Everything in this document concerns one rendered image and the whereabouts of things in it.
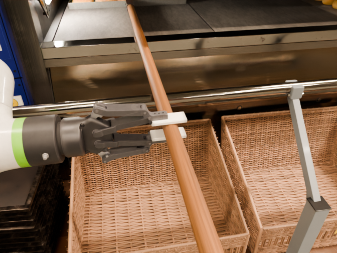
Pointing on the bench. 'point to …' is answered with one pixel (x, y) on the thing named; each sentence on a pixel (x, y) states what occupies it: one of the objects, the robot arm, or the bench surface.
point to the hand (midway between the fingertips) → (168, 126)
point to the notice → (17, 101)
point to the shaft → (179, 154)
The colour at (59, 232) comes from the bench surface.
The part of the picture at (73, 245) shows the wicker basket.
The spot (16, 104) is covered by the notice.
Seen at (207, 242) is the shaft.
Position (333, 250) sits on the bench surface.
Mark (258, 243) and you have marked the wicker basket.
